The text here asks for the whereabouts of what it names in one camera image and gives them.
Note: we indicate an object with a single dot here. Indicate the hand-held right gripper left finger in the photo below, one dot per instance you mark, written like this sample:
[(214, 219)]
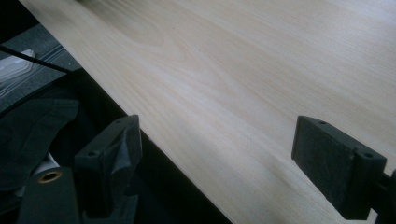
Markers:
[(106, 165)]

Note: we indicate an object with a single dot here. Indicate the dark cloth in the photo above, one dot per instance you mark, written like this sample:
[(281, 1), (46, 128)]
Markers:
[(28, 137)]

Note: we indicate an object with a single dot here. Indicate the white plastic object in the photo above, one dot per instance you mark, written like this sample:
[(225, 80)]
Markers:
[(14, 67)]

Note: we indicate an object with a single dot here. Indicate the white round object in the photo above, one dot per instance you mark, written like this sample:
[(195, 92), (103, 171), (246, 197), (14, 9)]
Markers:
[(46, 165)]

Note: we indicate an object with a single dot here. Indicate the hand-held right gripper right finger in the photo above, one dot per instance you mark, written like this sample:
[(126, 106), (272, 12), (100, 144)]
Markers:
[(330, 165)]

